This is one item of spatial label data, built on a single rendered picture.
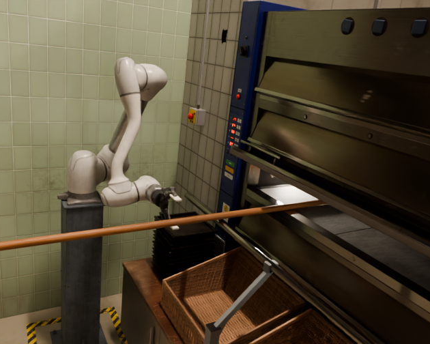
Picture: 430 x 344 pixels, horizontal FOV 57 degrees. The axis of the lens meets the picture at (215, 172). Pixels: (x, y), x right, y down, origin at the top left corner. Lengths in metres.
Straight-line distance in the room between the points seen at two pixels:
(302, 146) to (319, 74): 0.32
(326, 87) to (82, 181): 1.35
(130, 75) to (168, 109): 0.91
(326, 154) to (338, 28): 0.51
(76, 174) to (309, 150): 1.23
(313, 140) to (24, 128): 1.71
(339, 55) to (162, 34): 1.40
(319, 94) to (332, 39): 0.22
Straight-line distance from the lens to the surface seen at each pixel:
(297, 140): 1.89
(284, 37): 2.02
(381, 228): 1.43
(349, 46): 1.72
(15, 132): 2.67
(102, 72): 2.69
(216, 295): 2.34
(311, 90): 1.83
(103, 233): 1.57
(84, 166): 2.26
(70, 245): 2.40
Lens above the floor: 1.90
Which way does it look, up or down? 17 degrees down
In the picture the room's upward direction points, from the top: 7 degrees clockwise
